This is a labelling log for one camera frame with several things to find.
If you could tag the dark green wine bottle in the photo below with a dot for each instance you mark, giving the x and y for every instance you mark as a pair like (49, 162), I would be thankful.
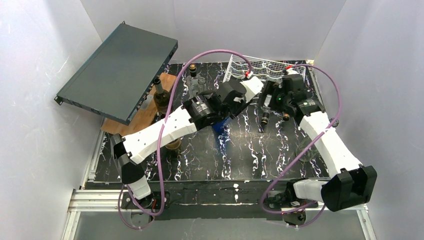
(161, 99)

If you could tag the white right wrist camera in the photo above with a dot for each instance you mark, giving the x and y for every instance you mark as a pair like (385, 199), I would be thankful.
(290, 71)

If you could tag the brown wooden board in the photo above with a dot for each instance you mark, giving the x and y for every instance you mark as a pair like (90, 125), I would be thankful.
(143, 118)

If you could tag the clear bottle at right edge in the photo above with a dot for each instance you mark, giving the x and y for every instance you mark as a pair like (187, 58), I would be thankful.
(311, 154)

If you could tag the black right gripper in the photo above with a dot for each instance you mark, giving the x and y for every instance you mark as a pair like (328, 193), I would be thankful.
(269, 91)

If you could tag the blue square glass bottle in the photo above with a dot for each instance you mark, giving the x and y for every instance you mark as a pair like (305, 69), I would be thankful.
(220, 127)

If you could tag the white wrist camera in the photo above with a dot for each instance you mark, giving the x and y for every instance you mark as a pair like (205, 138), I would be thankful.
(290, 71)
(253, 86)

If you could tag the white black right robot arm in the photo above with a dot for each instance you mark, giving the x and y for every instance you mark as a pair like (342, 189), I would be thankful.
(351, 183)

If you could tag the clear square bottle black cap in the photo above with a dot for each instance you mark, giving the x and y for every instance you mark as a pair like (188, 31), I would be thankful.
(192, 80)

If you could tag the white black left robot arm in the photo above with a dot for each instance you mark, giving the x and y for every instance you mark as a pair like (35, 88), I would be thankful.
(205, 109)

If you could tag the clear round glass bottle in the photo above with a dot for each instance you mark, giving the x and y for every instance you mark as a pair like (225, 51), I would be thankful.
(202, 85)

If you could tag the white wire wine rack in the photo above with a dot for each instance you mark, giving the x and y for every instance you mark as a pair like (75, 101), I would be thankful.
(264, 69)

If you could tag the dark grey rack server box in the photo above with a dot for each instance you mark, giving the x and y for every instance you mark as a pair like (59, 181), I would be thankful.
(118, 76)

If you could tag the clear bottle white label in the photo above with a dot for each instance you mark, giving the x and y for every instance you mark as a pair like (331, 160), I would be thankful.
(285, 116)

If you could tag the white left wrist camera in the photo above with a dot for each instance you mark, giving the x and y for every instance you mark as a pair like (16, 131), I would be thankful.
(253, 86)

